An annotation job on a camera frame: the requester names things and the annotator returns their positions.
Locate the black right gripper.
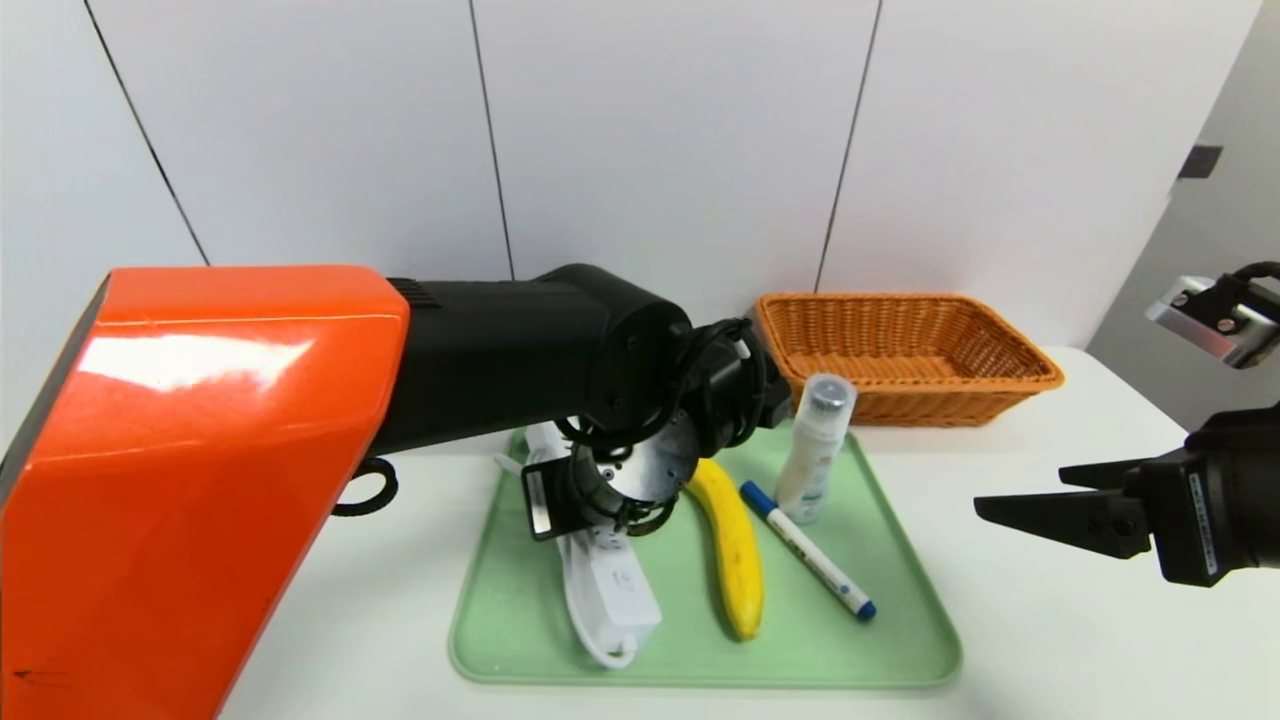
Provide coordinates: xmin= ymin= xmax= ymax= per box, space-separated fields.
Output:
xmin=973 ymin=403 xmax=1280 ymax=588

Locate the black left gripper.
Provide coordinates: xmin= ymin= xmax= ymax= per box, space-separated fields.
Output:
xmin=520 ymin=452 xmax=605 ymax=542

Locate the white power strip with cable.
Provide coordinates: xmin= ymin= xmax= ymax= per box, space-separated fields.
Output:
xmin=497 ymin=425 xmax=663 ymax=669

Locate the yellow banana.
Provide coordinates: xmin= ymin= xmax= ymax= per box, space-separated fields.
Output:
xmin=685 ymin=458 xmax=766 ymax=641

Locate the orange wicker basket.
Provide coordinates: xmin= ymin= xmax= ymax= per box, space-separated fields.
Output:
xmin=755 ymin=292 xmax=1065 ymax=429

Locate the light green plastic tray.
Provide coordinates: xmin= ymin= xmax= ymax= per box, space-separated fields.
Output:
xmin=450 ymin=420 xmax=963 ymax=688

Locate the white marker with blue cap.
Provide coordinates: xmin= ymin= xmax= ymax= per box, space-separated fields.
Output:
xmin=739 ymin=480 xmax=878 ymax=621

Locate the white bottle with clear cap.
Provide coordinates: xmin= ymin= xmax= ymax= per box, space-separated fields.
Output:
xmin=775 ymin=372 xmax=857 ymax=524

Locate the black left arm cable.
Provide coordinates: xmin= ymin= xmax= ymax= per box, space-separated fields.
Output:
xmin=333 ymin=458 xmax=399 ymax=518

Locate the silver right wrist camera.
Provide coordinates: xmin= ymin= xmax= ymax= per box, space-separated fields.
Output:
xmin=1147 ymin=275 xmax=1280 ymax=369

